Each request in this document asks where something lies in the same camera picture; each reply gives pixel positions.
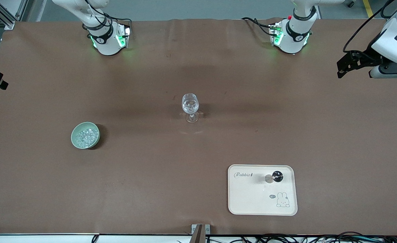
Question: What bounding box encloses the steel double-ended jigger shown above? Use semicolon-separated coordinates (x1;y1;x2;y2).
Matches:
264;170;284;184

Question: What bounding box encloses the heap of clear ice cubes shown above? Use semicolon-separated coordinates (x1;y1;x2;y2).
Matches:
76;128;97;147

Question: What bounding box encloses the clear stemmed wine glass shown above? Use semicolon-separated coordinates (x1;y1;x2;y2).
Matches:
181;93;200;124

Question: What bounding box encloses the pale green ceramic bowl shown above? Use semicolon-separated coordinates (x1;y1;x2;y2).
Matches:
71;122;101;149

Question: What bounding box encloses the cream tray with rabbit print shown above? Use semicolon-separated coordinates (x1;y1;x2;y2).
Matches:
228;164;298;216

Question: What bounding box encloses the brown table cover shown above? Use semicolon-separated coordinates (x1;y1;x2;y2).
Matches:
0;18;397;236

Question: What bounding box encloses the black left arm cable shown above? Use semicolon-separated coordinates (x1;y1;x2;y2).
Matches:
342;0;397;53

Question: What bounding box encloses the aluminium frame post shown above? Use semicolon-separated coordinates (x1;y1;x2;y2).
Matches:
0;0;28;30

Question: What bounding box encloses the black left base cable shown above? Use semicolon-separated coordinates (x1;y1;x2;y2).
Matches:
241;17;277;36

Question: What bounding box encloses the black base cable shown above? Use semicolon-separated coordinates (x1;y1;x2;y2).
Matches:
241;17;277;36
104;13;132;29

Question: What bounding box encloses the black right base cable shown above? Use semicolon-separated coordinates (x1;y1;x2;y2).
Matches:
104;13;132;29

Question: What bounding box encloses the black cable bundle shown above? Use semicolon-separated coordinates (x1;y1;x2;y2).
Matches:
205;231;397;243

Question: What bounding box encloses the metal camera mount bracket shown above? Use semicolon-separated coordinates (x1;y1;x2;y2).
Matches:
191;224;211;243

